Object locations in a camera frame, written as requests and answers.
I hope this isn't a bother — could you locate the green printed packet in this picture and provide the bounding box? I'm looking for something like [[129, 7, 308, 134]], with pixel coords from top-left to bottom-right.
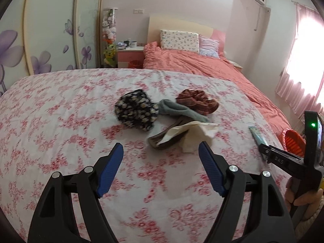
[[249, 126, 269, 162]]

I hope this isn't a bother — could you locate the pink floral tablecloth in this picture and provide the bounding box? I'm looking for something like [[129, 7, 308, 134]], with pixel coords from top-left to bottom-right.
[[0, 68, 294, 243]]

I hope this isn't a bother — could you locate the black floral cloth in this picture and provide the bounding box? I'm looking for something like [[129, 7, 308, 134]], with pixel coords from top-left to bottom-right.
[[115, 90, 160, 131]]

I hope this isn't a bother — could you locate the pink white nightstand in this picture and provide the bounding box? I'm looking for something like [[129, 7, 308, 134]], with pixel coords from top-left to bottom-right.
[[225, 59, 243, 72], [116, 46, 145, 69]]

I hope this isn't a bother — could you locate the flower-print sliding wardrobe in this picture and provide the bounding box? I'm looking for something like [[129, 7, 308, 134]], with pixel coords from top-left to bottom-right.
[[0, 0, 104, 97]]

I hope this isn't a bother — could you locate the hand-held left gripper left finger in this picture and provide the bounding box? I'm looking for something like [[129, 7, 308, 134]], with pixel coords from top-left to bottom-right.
[[27, 142, 124, 243]]

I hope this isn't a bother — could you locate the bed with salmon duvet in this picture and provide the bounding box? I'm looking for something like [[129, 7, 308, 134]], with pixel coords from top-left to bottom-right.
[[143, 42, 294, 137]]

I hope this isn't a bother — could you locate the grey green sock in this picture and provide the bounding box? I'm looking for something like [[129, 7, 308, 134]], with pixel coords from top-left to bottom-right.
[[158, 99, 210, 123]]

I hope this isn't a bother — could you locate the green yellow plush toy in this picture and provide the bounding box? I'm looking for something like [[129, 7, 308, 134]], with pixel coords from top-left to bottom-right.
[[103, 43, 117, 67]]

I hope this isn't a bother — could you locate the brown sock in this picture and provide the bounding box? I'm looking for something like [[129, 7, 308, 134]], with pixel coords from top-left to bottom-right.
[[148, 124, 190, 150]]

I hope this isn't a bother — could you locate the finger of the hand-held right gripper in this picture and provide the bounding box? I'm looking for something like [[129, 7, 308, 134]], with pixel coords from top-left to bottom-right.
[[258, 144, 304, 163]]

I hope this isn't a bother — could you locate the white floral pillow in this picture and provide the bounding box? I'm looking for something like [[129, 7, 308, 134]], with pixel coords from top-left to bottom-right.
[[160, 30, 199, 53]]

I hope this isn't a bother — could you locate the brown striped cloth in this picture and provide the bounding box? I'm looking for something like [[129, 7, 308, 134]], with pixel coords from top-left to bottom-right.
[[176, 90, 219, 114]]

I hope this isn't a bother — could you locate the cream and pink headboard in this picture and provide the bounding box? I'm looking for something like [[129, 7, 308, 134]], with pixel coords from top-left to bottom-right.
[[147, 15, 227, 53]]

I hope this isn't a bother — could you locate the air conditioner pipe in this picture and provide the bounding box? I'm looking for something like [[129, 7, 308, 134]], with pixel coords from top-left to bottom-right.
[[254, 4, 271, 32]]

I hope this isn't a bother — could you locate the pink striped pillow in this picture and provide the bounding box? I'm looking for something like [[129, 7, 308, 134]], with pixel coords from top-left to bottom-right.
[[199, 34, 220, 57]]

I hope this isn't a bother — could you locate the person's right hand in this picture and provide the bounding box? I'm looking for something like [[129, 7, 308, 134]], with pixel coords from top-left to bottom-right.
[[285, 178, 324, 207]]

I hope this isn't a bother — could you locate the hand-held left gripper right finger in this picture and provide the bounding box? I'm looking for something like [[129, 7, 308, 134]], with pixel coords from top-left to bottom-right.
[[198, 141, 296, 243]]

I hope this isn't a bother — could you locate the orange plastic laundry basket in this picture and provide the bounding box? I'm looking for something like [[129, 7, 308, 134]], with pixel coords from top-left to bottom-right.
[[282, 129, 308, 156]]

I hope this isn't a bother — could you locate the cream white cloth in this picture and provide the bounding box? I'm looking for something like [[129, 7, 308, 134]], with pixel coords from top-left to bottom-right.
[[162, 121, 218, 153]]

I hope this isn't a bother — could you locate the pink curtain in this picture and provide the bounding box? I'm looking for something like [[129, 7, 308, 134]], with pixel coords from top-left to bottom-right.
[[275, 2, 324, 118]]

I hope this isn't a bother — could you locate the clear plush toy tower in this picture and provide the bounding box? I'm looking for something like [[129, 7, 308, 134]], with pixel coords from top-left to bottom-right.
[[101, 8, 119, 67]]

